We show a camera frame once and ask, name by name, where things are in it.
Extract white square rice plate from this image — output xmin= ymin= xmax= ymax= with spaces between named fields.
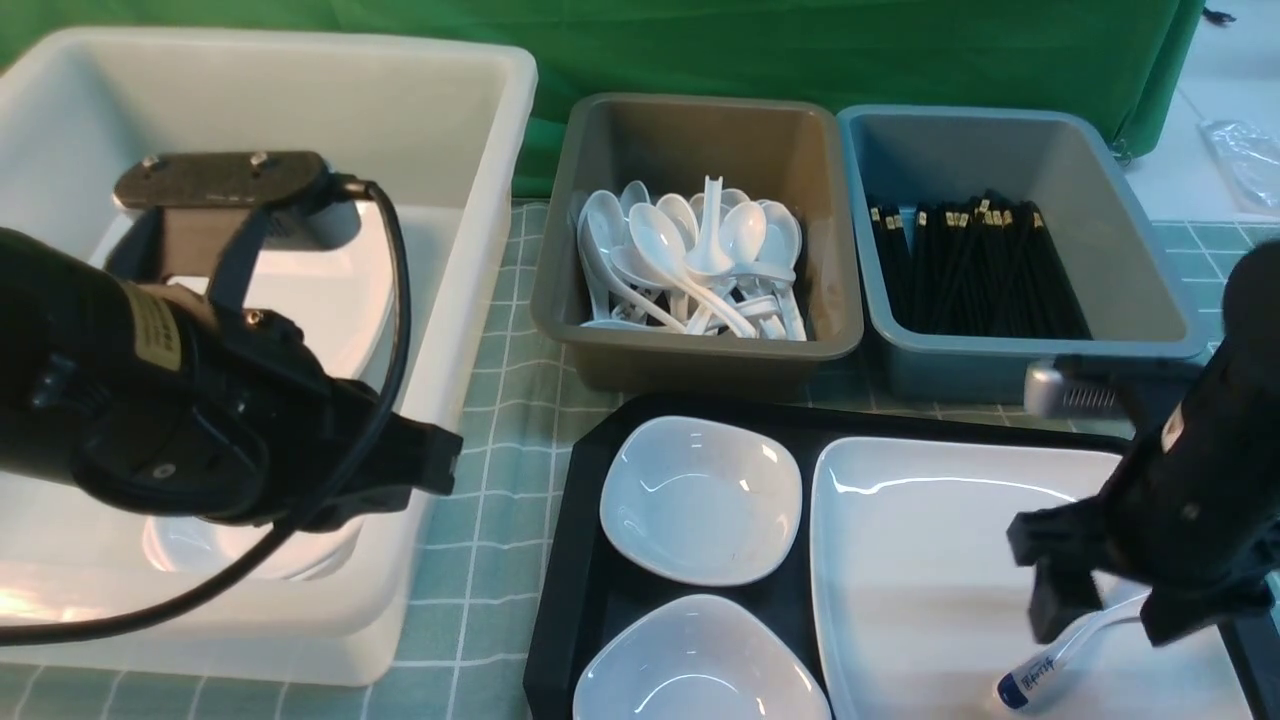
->
xmin=810 ymin=437 xmax=1253 ymax=719

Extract stacked white bowls in tub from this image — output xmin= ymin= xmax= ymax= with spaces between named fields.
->
xmin=142 ymin=518 xmax=365 ymax=582

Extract white spoon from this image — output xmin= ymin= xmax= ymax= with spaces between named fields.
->
xmin=993 ymin=582 xmax=1151 ymax=714

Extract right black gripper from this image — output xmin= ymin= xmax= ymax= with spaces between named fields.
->
xmin=1006 ymin=240 xmax=1279 ymax=647

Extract blue-grey plastic bin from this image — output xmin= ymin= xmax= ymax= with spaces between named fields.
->
xmin=837 ymin=105 xmax=1210 ymax=404

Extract white bowl on tray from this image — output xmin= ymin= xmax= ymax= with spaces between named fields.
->
xmin=572 ymin=594 xmax=832 ymax=719
xmin=599 ymin=415 xmax=803 ymax=587

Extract white bowl lower on tray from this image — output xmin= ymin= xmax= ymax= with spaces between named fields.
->
xmin=572 ymin=594 xmax=832 ymax=719

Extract white bowl upper on tray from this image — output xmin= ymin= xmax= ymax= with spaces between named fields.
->
xmin=599 ymin=415 xmax=803 ymax=587

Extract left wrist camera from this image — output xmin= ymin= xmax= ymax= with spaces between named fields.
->
xmin=102 ymin=150 xmax=369 ymax=313

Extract clear plastic bag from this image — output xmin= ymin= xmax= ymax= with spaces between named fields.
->
xmin=1199 ymin=120 xmax=1279 ymax=217

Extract pile of white spoons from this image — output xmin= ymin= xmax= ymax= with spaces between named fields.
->
xmin=573 ymin=178 xmax=809 ymax=342

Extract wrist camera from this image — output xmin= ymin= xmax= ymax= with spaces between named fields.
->
xmin=1023 ymin=355 xmax=1202 ymax=420
xmin=102 ymin=150 xmax=369 ymax=313

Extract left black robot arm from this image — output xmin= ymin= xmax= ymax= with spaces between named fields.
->
xmin=1 ymin=229 xmax=378 ymax=527

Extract teal checked tablecloth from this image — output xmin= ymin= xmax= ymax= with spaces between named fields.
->
xmin=0 ymin=202 xmax=1280 ymax=720

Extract black serving tray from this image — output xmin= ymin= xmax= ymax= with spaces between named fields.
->
xmin=524 ymin=393 xmax=1277 ymax=719

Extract large white plastic tub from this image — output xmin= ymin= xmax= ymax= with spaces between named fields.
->
xmin=1 ymin=27 xmax=538 ymax=685

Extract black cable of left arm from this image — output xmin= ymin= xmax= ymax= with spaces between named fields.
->
xmin=0 ymin=176 xmax=413 ymax=646

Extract stacked white plates in tub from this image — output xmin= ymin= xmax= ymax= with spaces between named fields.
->
xmin=90 ymin=200 xmax=399 ymax=380

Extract brown plastic bin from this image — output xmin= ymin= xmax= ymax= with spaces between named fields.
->
xmin=527 ymin=94 xmax=864 ymax=401

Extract bundle of black chopsticks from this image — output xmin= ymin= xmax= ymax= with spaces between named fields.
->
xmin=867 ymin=191 xmax=1093 ymax=340

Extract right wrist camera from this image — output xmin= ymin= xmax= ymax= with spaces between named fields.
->
xmin=1023 ymin=355 xmax=1202 ymax=420

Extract green backdrop cloth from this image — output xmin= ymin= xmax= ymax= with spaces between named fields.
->
xmin=1 ymin=1 xmax=1204 ymax=197

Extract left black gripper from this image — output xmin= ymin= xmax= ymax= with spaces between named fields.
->
xmin=76 ymin=307 xmax=465 ymax=530

